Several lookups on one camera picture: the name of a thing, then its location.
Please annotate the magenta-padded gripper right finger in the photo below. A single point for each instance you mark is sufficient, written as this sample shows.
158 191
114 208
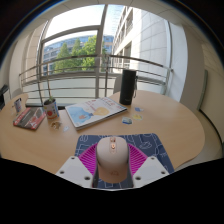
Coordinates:
150 168

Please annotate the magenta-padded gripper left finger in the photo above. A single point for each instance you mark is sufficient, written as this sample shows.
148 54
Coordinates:
75 168

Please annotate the pale pink computer mouse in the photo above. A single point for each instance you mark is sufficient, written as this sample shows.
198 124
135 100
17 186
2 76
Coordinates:
112 160

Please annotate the blue patterned mouse pad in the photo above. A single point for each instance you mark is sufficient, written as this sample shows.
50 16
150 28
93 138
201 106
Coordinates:
150 145

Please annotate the small yellow sticker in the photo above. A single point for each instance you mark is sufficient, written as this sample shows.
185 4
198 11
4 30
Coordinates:
137 117

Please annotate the blue and white sticker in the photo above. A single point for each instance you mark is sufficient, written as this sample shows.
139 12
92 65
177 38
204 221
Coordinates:
127 120

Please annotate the light blue illustrated book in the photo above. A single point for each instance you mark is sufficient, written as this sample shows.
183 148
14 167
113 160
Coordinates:
95 112

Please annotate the small blue sticker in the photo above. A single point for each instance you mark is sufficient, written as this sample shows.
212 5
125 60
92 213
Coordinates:
139 109

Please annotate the small printed cup with plant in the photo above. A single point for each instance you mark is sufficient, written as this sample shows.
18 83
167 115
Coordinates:
51 110

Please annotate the red magazine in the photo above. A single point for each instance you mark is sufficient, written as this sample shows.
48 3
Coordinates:
30 117

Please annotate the black tumbler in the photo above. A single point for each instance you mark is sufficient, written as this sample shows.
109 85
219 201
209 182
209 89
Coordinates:
128 86

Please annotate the strawberry print mug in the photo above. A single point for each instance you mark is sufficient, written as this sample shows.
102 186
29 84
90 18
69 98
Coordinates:
17 105

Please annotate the metal balcony railing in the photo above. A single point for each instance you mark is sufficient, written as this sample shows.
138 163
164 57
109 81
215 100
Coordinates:
83 58

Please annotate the green trees outside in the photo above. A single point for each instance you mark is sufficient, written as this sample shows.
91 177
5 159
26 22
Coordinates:
78 51

